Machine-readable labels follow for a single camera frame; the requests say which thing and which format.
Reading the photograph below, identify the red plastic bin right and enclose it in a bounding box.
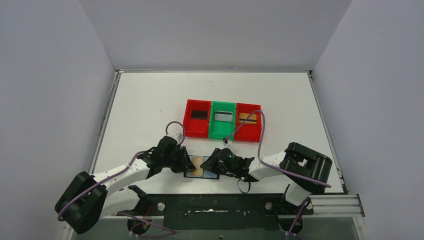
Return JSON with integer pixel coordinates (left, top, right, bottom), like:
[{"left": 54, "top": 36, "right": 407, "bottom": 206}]
[{"left": 233, "top": 103, "right": 262, "bottom": 143}]

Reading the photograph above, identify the black card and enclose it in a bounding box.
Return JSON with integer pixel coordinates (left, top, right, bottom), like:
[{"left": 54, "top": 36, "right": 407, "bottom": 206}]
[{"left": 191, "top": 110, "right": 209, "bottom": 120}]

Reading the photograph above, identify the red plastic bin left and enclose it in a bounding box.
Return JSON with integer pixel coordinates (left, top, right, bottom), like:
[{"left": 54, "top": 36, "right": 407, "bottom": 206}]
[{"left": 183, "top": 99, "right": 212, "bottom": 139}]

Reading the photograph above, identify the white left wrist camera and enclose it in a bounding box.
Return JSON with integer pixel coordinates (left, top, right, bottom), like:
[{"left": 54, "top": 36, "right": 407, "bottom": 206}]
[{"left": 166, "top": 132, "right": 184, "bottom": 143}]

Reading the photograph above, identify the red plastic bin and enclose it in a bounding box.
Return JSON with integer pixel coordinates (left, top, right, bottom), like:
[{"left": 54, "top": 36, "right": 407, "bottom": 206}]
[
  {"left": 233, "top": 103, "right": 262, "bottom": 143},
  {"left": 183, "top": 99, "right": 212, "bottom": 139}
]

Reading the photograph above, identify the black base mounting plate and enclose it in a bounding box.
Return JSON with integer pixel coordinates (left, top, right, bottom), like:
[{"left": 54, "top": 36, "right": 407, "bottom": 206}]
[{"left": 128, "top": 193, "right": 301, "bottom": 231}]

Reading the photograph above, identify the black leather card holder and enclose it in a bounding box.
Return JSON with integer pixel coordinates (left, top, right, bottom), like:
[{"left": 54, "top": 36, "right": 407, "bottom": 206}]
[{"left": 183, "top": 155, "right": 220, "bottom": 180}]

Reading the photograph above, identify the gold VIP card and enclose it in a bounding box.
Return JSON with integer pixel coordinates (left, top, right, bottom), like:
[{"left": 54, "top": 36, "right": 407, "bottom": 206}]
[{"left": 238, "top": 112, "right": 258, "bottom": 125}]

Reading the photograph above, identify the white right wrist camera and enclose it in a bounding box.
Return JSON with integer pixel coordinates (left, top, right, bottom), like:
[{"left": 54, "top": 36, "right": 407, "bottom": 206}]
[{"left": 222, "top": 138, "right": 236, "bottom": 152}]

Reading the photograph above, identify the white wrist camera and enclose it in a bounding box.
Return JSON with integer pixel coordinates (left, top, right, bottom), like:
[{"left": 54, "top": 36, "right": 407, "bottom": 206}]
[
  {"left": 222, "top": 138, "right": 236, "bottom": 152},
  {"left": 166, "top": 132, "right": 184, "bottom": 143}
]

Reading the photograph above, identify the silver magnetic stripe card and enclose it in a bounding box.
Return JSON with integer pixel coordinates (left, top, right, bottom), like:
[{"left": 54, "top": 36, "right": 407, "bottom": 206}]
[{"left": 214, "top": 111, "right": 233, "bottom": 122}]

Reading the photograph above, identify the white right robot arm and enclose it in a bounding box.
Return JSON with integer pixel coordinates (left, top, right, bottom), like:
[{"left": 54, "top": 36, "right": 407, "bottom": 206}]
[{"left": 200, "top": 142, "right": 333, "bottom": 214}]

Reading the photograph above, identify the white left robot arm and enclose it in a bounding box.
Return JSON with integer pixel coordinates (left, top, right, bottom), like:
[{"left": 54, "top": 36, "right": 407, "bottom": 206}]
[{"left": 54, "top": 136, "right": 196, "bottom": 234}]

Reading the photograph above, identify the green plastic bin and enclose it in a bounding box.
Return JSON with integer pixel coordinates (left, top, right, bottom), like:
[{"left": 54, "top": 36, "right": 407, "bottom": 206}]
[{"left": 208, "top": 101, "right": 236, "bottom": 140}]

